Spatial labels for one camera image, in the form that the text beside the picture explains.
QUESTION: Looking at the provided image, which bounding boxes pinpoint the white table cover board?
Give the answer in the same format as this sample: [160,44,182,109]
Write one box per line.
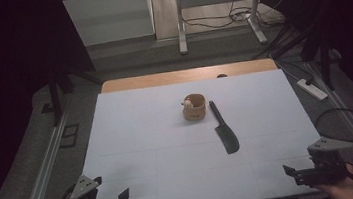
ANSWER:
[57,62,351,199]

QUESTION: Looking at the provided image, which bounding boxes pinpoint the tan cup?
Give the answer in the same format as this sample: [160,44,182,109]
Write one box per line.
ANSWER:
[179,91,209,123]

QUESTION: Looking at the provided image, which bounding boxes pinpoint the white power strip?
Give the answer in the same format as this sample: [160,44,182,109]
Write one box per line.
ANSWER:
[296,75,329,104]

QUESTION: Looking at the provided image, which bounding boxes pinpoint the dark curtain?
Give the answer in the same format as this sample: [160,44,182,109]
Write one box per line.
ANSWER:
[0,0,111,199]
[260,0,353,130]

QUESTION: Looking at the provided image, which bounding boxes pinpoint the black tripod stand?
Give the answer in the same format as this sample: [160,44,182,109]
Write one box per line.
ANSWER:
[45,66,110,128]
[248,18,338,99]

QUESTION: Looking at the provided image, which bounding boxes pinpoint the small black floor plate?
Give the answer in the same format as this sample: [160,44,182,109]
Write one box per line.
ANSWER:
[39,101,55,115]

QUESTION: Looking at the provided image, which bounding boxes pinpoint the white power strip cable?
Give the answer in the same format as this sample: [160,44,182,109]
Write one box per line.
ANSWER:
[271,53,301,86]

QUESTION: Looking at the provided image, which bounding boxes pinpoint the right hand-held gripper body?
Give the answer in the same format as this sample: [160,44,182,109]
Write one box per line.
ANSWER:
[290,133,353,191]

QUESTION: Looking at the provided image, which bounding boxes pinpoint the tangle of floor cables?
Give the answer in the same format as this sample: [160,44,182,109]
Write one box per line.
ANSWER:
[180,0,286,39]

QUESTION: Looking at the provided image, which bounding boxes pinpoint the wooden table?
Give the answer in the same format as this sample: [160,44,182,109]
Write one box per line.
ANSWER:
[100,57,279,95]

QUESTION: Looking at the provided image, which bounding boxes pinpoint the person's right hand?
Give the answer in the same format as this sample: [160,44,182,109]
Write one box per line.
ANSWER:
[313,163,353,199]

